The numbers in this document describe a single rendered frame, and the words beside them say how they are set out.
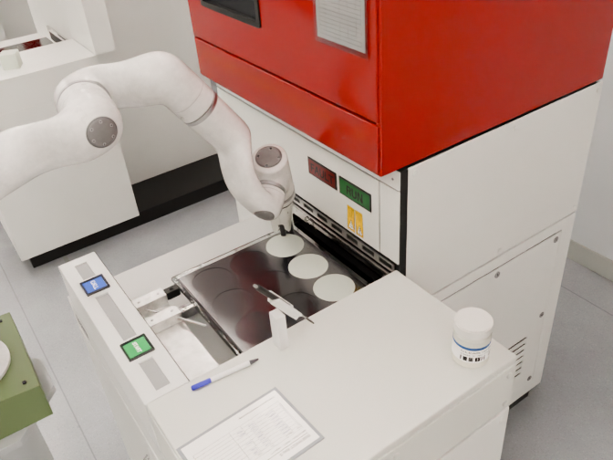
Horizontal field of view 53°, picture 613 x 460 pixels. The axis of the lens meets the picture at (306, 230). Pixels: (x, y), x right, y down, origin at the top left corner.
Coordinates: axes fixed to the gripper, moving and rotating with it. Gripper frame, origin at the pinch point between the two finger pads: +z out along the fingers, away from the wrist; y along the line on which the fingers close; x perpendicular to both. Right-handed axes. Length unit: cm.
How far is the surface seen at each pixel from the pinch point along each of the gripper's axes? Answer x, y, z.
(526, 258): 66, 0, 19
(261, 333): -1.6, 35.6, -14.2
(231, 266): -12.9, 14.1, -4.2
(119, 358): -28, 45, -26
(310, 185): 7.1, -6.8, -9.5
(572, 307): 107, -25, 113
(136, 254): -100, -60, 130
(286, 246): 0.5, 6.5, -0.8
